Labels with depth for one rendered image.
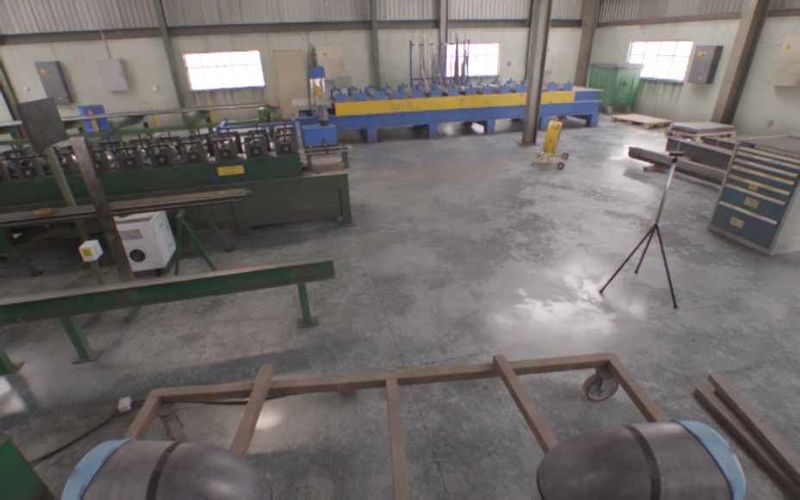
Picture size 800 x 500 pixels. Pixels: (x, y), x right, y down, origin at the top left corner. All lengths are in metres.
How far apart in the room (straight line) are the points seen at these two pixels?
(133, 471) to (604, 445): 0.66
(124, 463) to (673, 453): 0.76
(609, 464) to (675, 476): 0.08
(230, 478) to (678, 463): 0.62
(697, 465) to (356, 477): 1.76
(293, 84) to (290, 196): 8.22
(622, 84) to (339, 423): 12.58
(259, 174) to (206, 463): 4.08
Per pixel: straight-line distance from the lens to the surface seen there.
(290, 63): 12.60
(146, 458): 0.70
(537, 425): 2.03
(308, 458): 2.36
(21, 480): 2.74
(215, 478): 0.67
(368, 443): 2.35
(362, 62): 13.34
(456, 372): 2.27
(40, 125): 4.51
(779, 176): 5.16
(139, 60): 13.87
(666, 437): 0.72
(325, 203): 4.67
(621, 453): 0.68
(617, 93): 13.65
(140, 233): 4.33
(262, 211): 4.72
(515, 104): 10.09
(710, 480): 0.74
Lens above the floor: 1.90
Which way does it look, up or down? 27 degrees down
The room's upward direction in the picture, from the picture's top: 2 degrees counter-clockwise
